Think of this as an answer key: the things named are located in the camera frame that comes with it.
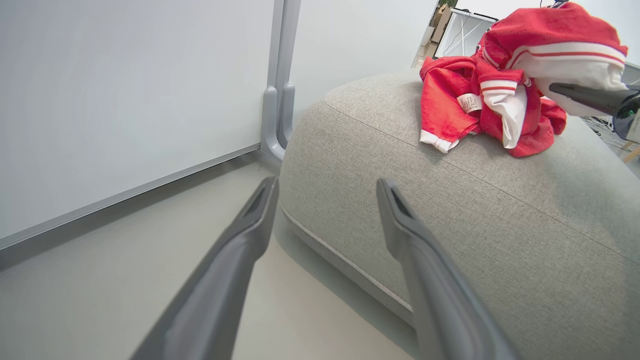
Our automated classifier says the narrow white partition panel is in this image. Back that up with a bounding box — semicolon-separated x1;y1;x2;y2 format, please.
289;0;441;123

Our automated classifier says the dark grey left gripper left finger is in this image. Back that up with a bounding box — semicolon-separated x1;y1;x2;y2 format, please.
129;175;280;360

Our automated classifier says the wide white partition panel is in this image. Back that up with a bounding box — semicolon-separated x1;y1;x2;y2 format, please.
0;0;277;252

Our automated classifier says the grey fabric sofa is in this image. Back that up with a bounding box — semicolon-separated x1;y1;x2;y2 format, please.
278;69;640;360

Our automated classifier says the grey partition post with feet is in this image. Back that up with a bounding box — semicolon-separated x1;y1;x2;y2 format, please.
259;0;302;162

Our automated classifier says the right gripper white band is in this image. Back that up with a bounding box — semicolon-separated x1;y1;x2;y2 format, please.
548;82;640;144

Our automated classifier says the red basketball jersey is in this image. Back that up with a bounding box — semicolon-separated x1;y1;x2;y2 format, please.
419;1;629;158

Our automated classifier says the white wire rack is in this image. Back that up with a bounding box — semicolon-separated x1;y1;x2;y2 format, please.
581;114;640;151

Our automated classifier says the white metal frame table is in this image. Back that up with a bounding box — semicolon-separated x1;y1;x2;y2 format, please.
433;7;499;59

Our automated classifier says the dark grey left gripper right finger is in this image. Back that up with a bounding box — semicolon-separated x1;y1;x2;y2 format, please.
376;178;522;360

